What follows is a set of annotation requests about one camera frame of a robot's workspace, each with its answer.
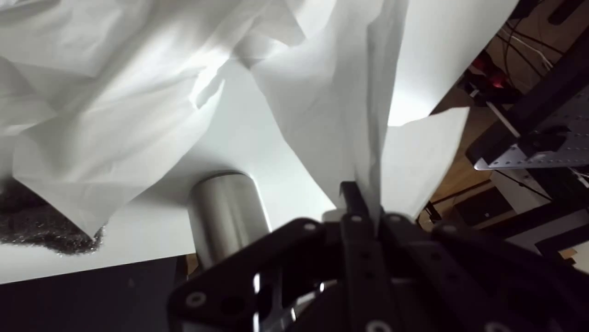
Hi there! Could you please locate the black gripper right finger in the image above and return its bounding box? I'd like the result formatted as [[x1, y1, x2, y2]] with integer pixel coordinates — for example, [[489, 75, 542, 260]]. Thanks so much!
[[378, 214, 485, 332]]

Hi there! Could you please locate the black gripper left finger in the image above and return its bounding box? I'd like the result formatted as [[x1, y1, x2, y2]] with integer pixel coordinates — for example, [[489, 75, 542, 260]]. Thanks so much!
[[340, 181, 393, 332]]

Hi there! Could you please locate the white wipe tissue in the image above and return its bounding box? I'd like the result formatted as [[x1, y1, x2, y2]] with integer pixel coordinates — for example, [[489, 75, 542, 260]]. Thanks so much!
[[251, 0, 408, 216]]

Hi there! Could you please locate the silver metal cylinder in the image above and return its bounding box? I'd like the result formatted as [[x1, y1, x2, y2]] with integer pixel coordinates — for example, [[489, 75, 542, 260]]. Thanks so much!
[[189, 173, 268, 267]]

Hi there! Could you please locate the white crumpled tissue on table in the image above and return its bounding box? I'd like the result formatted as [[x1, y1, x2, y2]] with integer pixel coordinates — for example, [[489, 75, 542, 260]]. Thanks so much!
[[0, 0, 308, 236]]

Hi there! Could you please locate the grey fuzzy cloth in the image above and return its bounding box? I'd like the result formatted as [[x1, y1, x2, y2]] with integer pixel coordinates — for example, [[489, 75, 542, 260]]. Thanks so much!
[[0, 179, 102, 254]]

